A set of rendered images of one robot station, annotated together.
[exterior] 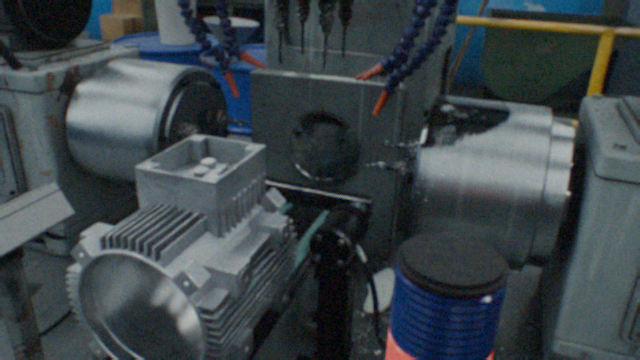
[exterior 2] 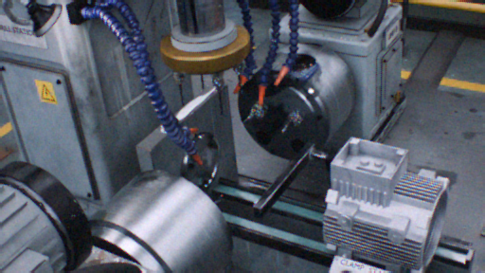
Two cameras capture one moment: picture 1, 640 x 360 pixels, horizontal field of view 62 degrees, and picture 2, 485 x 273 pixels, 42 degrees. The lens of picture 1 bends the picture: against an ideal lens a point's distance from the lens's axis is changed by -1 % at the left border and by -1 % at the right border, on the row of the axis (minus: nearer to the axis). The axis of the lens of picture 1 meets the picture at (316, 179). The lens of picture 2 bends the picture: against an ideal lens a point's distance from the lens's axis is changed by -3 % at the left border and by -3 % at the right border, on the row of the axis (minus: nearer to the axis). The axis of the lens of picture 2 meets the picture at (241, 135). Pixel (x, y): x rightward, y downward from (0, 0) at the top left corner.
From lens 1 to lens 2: 135 cm
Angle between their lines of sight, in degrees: 66
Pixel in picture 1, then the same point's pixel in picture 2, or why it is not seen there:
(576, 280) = (367, 105)
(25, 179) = not seen: outside the picture
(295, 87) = not seen: hidden behind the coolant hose
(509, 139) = (328, 65)
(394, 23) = not seen: hidden behind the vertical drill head
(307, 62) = (126, 119)
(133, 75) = (167, 209)
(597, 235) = (368, 81)
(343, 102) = (204, 119)
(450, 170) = (331, 97)
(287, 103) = (176, 151)
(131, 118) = (209, 230)
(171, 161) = (360, 176)
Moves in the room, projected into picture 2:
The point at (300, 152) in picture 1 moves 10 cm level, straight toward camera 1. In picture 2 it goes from (192, 178) to (237, 179)
